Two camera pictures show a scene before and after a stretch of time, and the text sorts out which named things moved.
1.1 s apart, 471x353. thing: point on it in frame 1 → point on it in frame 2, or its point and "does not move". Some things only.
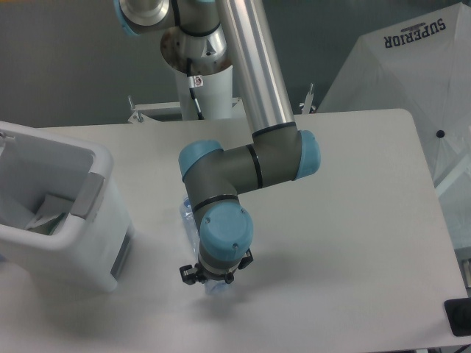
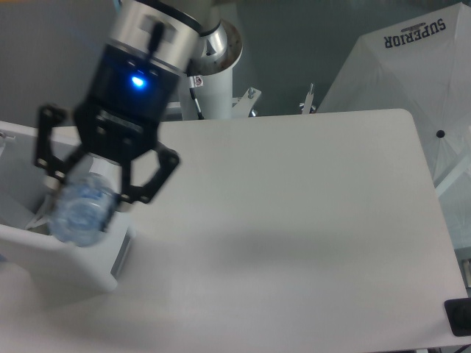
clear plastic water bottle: x=188 y=216 → x=82 y=211
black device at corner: x=458 y=312 does not move
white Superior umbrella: x=422 y=64 does not move
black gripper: x=203 y=276 → x=129 y=100
